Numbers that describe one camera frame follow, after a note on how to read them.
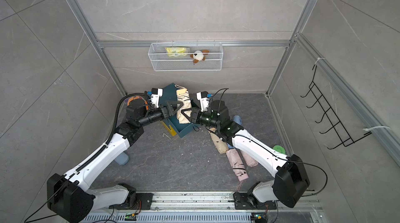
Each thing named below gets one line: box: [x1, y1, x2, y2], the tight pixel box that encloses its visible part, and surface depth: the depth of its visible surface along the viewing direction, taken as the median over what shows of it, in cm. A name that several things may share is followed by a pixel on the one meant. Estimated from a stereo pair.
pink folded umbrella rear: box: [239, 149, 259, 168], surface depth 85 cm
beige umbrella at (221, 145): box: [208, 127, 229, 155], surface depth 91 cm
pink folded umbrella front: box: [226, 147, 249, 182], surface depth 83 cm
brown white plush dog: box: [189, 49, 210, 65], surface depth 87 cm
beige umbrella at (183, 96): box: [175, 84, 192, 124], surface depth 70 cm
